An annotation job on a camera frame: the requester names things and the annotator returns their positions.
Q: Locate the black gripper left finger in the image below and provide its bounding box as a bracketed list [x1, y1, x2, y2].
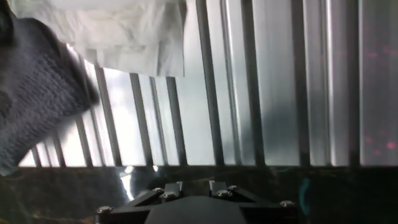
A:
[95, 181, 183, 224]

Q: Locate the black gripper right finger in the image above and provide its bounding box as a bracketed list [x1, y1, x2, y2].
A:
[208, 180, 297, 218]

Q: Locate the black marble pattern mat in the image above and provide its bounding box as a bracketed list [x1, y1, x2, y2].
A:
[0, 164, 398, 224]

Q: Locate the grey towel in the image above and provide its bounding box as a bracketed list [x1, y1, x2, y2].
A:
[0, 0, 101, 175]

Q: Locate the crumpled white tissue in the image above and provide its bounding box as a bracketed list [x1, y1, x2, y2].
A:
[8, 0, 188, 78]

